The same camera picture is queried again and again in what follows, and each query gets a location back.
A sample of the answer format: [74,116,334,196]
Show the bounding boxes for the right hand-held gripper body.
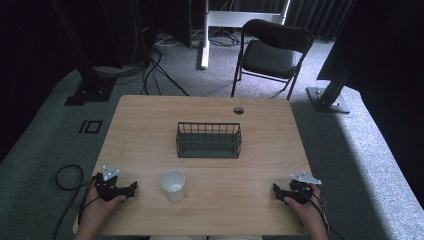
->
[280,171,323,205]

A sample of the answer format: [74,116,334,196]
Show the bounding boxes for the black metal stand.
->
[49,0,118,107]

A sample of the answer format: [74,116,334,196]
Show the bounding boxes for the white desk frame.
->
[199,0,292,70]

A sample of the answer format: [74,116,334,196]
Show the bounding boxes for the black folding chair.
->
[230,18,315,102]

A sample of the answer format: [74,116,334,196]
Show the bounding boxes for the black stand with base plate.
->
[305,61,355,115]

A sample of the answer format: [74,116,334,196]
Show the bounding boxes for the dark curtain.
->
[285,0,355,42]

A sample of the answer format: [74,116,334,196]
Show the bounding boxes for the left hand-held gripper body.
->
[94,165,130,203]

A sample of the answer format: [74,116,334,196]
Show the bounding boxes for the black cable loop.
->
[52,164,101,240]

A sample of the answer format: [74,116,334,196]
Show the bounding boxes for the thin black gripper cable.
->
[298,186,331,233]

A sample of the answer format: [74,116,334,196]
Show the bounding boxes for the bundle of black floor cables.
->
[93,46,190,98]

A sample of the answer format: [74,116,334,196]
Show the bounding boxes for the white plastic cup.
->
[160,169,187,203]

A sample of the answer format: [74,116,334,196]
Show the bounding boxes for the person's left hand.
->
[78,186,128,232]

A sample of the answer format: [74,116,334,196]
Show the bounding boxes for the person's right hand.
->
[283,183,330,232]

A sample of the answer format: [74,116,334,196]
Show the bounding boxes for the black cables under desk frame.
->
[208,29,242,48]

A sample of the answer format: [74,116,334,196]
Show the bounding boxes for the black wire basket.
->
[175,121,243,159]

